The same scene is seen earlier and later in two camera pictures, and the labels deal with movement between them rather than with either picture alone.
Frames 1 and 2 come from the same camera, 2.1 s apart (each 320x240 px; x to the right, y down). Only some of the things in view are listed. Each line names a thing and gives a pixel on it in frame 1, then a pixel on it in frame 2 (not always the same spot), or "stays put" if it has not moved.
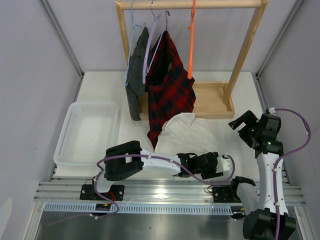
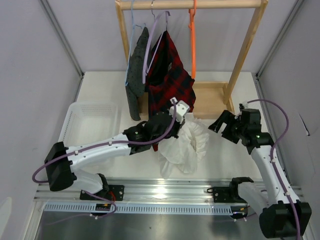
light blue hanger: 133,29 stays put
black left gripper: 212,174 to 178,125
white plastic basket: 88,128 stays put
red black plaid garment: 170,91 stays put
